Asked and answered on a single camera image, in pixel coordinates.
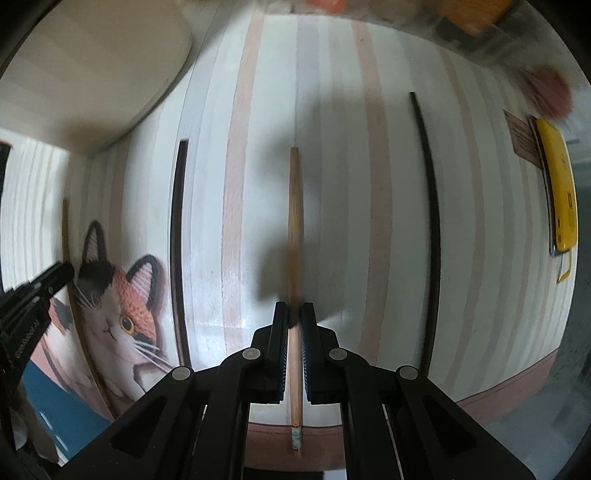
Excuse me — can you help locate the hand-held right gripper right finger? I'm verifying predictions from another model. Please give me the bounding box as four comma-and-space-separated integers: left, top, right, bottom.
299, 303, 537, 480

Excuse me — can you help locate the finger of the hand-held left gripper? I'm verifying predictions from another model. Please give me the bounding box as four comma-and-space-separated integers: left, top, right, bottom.
3, 261, 76, 298

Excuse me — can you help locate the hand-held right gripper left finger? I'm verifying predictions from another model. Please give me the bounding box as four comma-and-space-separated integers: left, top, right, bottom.
58, 301, 291, 480

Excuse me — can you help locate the dark wooden chopstick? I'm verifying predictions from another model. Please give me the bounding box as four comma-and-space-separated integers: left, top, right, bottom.
169, 139, 190, 368

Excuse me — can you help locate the light chopstick with patterned tip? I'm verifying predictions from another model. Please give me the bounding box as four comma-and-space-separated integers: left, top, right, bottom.
287, 146, 306, 461

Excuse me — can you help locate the long black chopstick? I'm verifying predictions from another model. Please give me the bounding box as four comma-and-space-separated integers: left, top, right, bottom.
408, 91, 441, 378

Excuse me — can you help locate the cream chopstick holder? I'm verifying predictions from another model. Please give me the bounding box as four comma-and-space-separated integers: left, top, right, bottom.
0, 0, 194, 151

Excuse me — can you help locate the cat print striped cloth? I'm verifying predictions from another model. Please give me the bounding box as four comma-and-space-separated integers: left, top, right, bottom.
0, 0, 583, 464

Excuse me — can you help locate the brown card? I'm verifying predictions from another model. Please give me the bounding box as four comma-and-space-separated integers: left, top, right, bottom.
502, 109, 544, 168

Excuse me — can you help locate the yellow rectangular gadget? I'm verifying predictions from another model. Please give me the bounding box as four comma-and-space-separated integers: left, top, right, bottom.
530, 117, 580, 284

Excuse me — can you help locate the clear plastic organiser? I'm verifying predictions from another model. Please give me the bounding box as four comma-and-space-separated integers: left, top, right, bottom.
286, 0, 525, 54

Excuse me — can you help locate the red tomato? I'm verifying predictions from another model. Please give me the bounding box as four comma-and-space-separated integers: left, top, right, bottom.
526, 66, 574, 117

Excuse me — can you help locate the orange object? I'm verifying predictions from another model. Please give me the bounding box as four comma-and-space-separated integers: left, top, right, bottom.
441, 0, 514, 36

